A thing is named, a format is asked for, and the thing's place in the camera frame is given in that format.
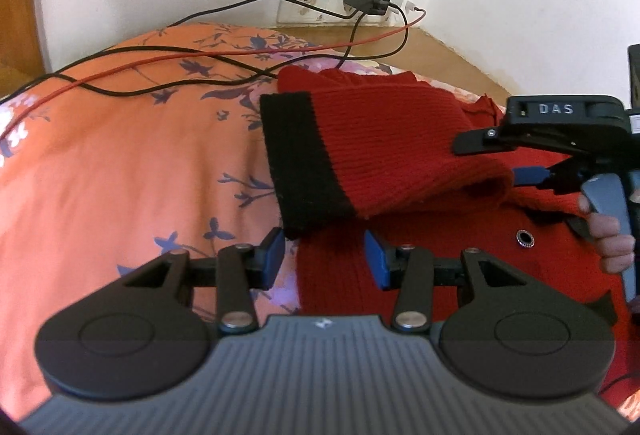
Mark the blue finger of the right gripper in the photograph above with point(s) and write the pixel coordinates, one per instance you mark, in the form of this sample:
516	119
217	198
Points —
482	142
529	176

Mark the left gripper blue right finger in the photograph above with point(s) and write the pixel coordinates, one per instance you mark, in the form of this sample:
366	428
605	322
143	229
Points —
410	271

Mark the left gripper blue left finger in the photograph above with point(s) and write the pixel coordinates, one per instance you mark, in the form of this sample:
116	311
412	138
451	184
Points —
241	268

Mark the red knit cardigan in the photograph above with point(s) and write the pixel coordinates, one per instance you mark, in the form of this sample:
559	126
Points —
350	153

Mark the person right hand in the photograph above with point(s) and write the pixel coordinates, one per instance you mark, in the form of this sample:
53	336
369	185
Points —
616	250

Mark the floral bed sheet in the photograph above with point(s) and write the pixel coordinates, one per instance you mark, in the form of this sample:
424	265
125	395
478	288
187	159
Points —
164	150

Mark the wooden door frame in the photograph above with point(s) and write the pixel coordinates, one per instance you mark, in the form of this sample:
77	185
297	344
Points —
21	57

